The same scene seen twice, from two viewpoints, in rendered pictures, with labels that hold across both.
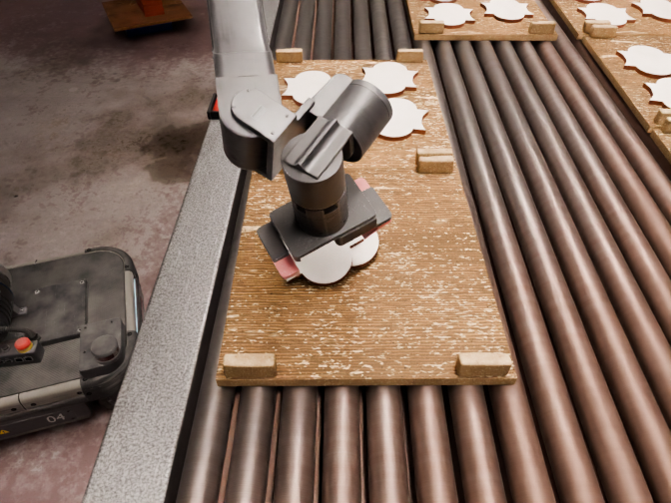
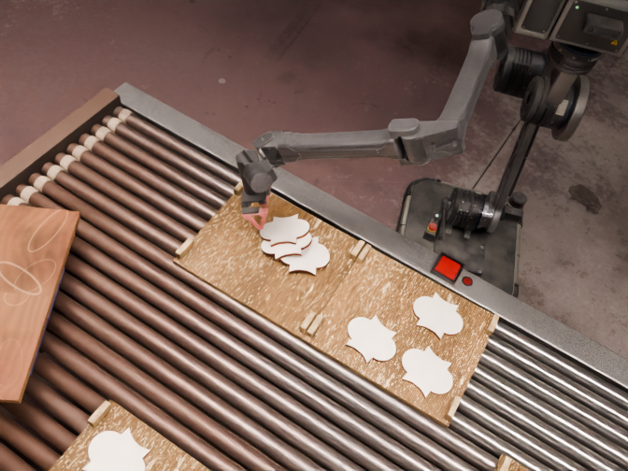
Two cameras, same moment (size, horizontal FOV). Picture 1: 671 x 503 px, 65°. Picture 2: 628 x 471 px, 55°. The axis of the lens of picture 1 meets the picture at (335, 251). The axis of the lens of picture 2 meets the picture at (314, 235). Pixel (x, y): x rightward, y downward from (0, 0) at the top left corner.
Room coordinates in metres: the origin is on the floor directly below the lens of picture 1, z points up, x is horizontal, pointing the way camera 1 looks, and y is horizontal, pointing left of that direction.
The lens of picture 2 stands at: (0.98, -0.85, 2.35)
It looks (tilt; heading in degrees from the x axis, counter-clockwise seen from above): 55 degrees down; 112
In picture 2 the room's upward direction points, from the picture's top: 11 degrees clockwise
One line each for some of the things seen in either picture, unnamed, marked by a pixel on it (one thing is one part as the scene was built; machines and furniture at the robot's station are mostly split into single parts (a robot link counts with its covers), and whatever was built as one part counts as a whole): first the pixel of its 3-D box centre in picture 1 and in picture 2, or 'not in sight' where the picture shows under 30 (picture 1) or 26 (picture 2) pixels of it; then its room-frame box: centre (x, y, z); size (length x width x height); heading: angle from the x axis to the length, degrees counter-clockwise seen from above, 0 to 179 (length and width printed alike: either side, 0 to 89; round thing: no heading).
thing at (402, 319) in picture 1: (359, 256); (272, 253); (0.53, -0.03, 0.93); 0.41 x 0.35 x 0.02; 0
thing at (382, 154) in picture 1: (351, 109); (403, 329); (0.94, -0.03, 0.93); 0.41 x 0.35 x 0.02; 0
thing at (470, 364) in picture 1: (482, 364); (184, 249); (0.34, -0.17, 0.95); 0.06 x 0.02 x 0.03; 90
